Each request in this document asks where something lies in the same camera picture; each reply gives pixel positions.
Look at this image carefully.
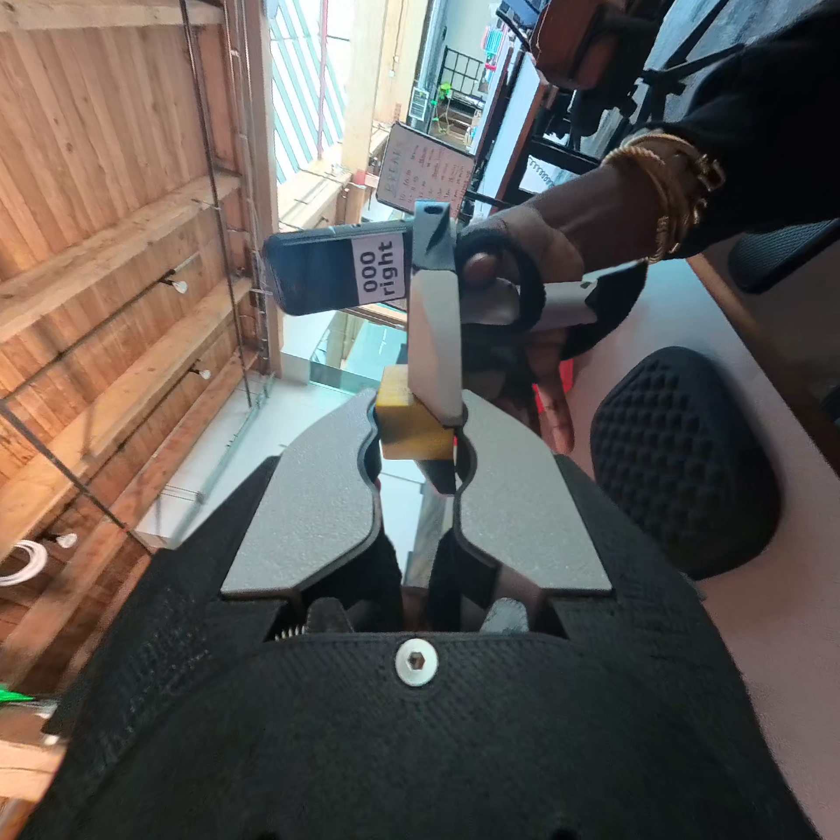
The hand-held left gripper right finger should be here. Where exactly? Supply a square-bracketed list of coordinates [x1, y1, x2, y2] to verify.
[453, 390, 614, 621]

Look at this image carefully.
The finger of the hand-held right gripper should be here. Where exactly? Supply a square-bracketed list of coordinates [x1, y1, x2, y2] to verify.
[406, 269, 469, 426]

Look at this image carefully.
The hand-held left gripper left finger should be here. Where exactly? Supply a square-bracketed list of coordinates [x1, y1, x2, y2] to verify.
[221, 388, 385, 599]

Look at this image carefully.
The yellow wooden block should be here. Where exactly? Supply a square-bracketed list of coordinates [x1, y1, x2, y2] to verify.
[375, 365, 458, 462]

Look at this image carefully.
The person's right hand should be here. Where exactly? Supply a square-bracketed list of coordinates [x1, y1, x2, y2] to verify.
[459, 163, 669, 455]

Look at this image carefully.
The whiteboard on black stand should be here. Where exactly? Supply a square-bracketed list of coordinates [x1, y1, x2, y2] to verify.
[375, 121, 476, 214]

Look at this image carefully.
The black mesh pad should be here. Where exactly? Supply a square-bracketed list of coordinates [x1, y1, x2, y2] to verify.
[589, 346, 783, 581]

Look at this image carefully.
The grey-topped office desk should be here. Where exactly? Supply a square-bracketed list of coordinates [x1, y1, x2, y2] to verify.
[489, 49, 592, 214]

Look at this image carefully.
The brown office chair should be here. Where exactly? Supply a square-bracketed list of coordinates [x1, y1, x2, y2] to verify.
[530, 0, 621, 91]

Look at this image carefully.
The grey office chair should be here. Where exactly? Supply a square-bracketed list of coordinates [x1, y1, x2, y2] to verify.
[727, 217, 840, 294]

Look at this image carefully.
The white coiled cable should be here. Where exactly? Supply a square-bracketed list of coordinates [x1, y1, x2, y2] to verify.
[0, 539, 49, 587]

